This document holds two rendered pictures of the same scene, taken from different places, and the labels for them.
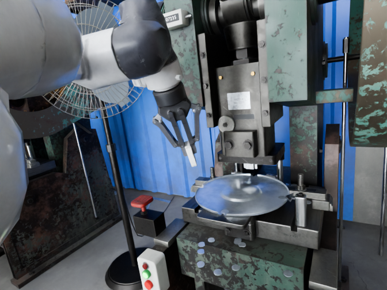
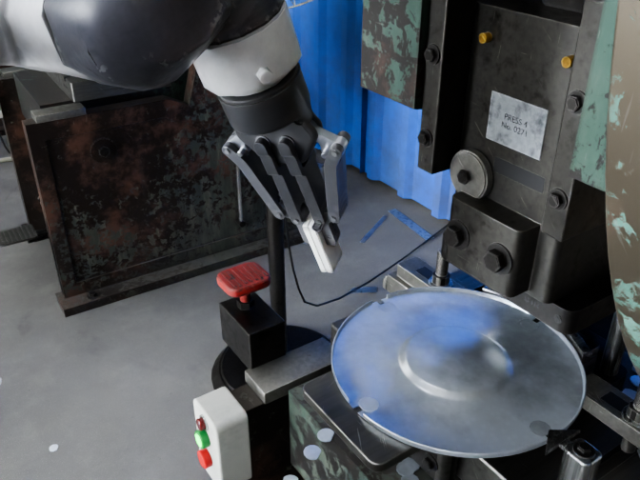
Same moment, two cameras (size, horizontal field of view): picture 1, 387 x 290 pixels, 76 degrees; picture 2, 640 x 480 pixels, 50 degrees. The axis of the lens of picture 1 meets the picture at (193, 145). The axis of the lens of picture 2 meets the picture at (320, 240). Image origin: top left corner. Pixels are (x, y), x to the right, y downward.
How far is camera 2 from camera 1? 0.31 m
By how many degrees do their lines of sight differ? 28
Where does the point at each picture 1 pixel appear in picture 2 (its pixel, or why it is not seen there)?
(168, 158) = not seen: hidden behind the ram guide
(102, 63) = (33, 43)
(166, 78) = (229, 73)
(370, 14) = (621, 204)
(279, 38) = not seen: outside the picture
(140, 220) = (230, 318)
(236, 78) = (526, 57)
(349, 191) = not seen: outside the picture
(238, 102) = (513, 130)
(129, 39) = (71, 13)
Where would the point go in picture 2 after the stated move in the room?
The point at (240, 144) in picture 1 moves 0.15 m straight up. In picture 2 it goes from (482, 248) to (502, 112)
